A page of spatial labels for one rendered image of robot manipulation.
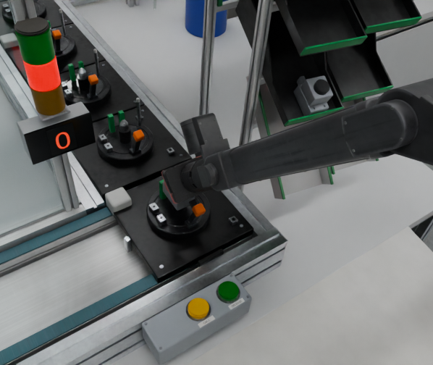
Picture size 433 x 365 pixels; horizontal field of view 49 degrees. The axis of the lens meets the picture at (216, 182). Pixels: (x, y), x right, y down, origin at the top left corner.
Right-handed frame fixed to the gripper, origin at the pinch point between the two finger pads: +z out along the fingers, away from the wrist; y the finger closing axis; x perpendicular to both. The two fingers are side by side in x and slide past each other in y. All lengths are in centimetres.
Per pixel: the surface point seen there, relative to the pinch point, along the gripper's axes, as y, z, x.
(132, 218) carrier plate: 9.2, 10.3, 4.1
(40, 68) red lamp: 19.7, -15.1, -25.4
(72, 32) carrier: -8, 62, -54
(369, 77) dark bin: -45.8, -12.7, -5.3
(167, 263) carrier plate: 8.5, 1.0, 14.6
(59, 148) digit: 19.9, -2.6, -14.0
